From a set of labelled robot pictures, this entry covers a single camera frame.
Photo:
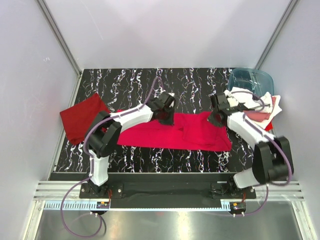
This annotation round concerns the white folded t-shirt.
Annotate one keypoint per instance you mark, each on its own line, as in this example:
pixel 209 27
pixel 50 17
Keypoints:
pixel 276 109

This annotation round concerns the left aluminium frame post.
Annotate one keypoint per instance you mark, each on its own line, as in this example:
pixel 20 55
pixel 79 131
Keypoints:
pixel 44 8

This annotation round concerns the dusty pink folded t-shirt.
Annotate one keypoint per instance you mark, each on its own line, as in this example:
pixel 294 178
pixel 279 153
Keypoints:
pixel 260 116

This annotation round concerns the right aluminium frame post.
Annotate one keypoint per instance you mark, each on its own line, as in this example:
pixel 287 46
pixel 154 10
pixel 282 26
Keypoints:
pixel 276 32

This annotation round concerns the red t-shirt under pile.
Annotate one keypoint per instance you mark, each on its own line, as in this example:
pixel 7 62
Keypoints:
pixel 269 127

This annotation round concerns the blue transparent plastic bin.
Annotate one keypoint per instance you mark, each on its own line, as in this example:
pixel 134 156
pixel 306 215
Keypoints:
pixel 256 81

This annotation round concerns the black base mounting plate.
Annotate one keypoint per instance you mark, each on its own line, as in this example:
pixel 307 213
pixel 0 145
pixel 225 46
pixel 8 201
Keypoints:
pixel 167 187

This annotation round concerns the bright pink-red t-shirt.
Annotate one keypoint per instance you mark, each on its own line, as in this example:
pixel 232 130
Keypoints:
pixel 189 132

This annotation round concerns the white slotted cable duct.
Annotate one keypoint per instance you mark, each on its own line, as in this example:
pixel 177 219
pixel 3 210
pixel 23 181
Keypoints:
pixel 119 205

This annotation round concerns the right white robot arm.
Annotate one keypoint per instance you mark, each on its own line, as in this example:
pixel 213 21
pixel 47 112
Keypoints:
pixel 272 157

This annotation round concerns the white black printed t-shirt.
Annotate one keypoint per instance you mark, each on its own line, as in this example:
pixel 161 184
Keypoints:
pixel 248 99

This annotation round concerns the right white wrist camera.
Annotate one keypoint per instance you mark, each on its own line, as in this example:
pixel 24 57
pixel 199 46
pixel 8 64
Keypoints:
pixel 233 102

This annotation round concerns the folded dark red t-shirt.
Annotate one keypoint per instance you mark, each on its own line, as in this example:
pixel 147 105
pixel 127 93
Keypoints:
pixel 77 119

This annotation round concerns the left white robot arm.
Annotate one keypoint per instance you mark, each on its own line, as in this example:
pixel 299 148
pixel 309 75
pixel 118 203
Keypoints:
pixel 104 132

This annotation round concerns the aluminium frame post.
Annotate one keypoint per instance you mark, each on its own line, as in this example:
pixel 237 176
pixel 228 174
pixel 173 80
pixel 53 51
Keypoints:
pixel 44 8
pixel 276 32

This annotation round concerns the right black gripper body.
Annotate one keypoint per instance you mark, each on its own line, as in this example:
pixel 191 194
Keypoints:
pixel 216 117

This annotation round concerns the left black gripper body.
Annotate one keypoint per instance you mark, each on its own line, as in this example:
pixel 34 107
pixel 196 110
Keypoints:
pixel 165 116

